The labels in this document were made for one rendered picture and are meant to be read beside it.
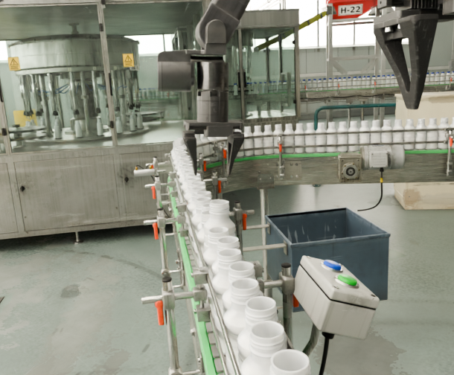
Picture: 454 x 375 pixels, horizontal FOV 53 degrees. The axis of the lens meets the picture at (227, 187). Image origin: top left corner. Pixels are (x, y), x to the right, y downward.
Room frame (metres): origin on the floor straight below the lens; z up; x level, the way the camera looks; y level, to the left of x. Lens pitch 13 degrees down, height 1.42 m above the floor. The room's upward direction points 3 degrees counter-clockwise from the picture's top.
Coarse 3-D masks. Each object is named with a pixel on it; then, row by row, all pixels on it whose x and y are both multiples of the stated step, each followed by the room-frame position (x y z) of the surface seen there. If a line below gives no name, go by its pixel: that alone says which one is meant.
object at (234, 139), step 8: (208, 128) 0.81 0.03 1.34; (216, 128) 0.81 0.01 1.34; (224, 128) 0.81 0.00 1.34; (232, 128) 0.81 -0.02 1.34; (208, 136) 0.81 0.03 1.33; (216, 136) 0.81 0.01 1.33; (224, 136) 0.81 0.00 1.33; (232, 136) 0.81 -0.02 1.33; (240, 136) 0.82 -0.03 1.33; (232, 144) 0.82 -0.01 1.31; (240, 144) 0.82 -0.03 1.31; (232, 152) 0.82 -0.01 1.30; (232, 160) 0.83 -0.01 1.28
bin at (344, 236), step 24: (264, 216) 1.56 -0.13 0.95; (288, 216) 1.57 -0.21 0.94; (312, 216) 1.59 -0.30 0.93; (336, 216) 1.60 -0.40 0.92; (360, 216) 1.49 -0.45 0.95; (288, 240) 1.29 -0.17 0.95; (312, 240) 1.59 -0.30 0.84; (336, 240) 1.28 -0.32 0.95; (360, 240) 1.29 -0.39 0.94; (384, 240) 1.31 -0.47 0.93; (360, 264) 1.29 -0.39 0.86; (384, 264) 1.31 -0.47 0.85; (384, 288) 1.31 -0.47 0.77
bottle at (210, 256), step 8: (208, 232) 0.78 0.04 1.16; (216, 232) 0.80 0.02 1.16; (224, 232) 0.77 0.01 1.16; (208, 240) 0.78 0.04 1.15; (216, 240) 0.76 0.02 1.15; (208, 248) 0.78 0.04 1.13; (216, 248) 0.76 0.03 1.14; (208, 256) 0.76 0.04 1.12; (216, 256) 0.76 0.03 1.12; (208, 264) 0.76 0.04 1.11; (208, 288) 0.76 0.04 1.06; (208, 296) 0.77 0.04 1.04
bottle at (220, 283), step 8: (224, 256) 0.65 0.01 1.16; (232, 256) 0.65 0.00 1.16; (240, 256) 0.66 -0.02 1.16; (224, 264) 0.65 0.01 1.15; (224, 272) 0.65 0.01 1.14; (216, 280) 0.66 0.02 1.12; (224, 280) 0.65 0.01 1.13; (216, 288) 0.65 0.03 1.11; (224, 288) 0.64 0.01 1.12; (216, 296) 0.65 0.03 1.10; (216, 312) 0.65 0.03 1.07; (216, 320) 0.65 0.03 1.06; (216, 344) 0.66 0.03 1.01; (224, 344) 0.64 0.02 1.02; (224, 352) 0.64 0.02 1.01
